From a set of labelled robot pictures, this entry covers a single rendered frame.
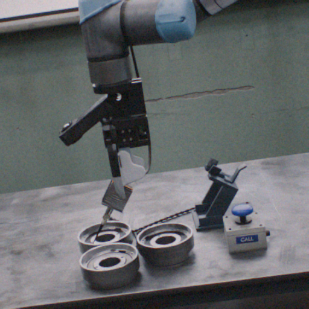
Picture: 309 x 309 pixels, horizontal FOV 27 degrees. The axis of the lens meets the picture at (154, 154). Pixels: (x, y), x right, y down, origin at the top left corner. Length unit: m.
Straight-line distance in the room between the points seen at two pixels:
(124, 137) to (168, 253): 0.22
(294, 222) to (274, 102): 1.56
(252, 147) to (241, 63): 0.38
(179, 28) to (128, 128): 0.21
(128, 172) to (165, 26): 0.27
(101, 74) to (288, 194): 0.54
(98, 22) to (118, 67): 0.08
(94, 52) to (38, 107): 1.74
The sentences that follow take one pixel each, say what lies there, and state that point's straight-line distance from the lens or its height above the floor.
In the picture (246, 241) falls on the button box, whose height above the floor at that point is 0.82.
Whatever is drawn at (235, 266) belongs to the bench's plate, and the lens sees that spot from 1.14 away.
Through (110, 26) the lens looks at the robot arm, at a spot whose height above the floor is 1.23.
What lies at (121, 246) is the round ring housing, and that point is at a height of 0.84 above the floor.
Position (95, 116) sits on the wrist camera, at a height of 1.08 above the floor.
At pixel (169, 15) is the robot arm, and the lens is 1.04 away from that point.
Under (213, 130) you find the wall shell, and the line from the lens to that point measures 2.81.
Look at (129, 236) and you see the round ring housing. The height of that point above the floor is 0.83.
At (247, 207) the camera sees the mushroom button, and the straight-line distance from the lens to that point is 1.18.
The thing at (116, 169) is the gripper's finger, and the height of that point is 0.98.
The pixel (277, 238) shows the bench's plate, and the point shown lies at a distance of 1.23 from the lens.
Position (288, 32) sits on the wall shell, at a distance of 2.77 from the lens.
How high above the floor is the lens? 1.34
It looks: 17 degrees down
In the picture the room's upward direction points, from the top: 9 degrees counter-clockwise
